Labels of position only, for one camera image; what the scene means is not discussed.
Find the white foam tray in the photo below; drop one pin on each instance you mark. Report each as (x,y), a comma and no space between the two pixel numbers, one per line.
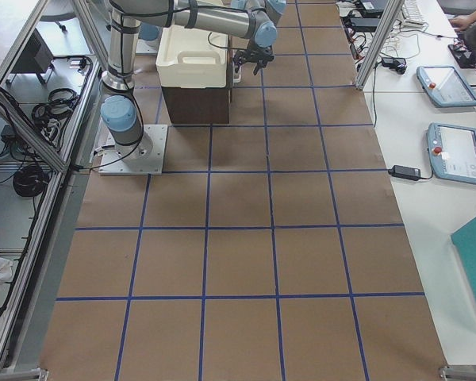
(192,58)

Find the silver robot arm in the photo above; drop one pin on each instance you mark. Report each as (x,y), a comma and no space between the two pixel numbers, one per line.
(243,20)

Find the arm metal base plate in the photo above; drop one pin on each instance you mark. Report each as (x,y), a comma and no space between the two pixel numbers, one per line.
(146,159)

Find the black electronics box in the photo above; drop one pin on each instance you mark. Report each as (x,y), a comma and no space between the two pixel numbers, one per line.
(36,58)

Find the upper teach pendant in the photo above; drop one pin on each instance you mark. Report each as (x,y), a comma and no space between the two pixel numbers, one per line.
(445,86)

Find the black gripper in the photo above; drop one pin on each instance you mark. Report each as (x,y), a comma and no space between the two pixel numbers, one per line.
(255,55)

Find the black power adapter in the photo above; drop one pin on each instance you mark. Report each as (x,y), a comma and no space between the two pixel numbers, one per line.
(403,172)

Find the teach pendant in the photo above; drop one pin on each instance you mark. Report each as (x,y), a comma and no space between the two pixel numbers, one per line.
(452,152)
(445,86)

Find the wooden drawer with white handle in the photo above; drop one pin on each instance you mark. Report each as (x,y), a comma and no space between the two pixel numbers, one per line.
(234,77)

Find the lower teach pendant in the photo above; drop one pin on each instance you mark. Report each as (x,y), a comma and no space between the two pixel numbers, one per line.
(452,152)

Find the aluminium frame post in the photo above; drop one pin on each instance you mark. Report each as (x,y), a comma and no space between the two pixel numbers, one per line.
(385,25)

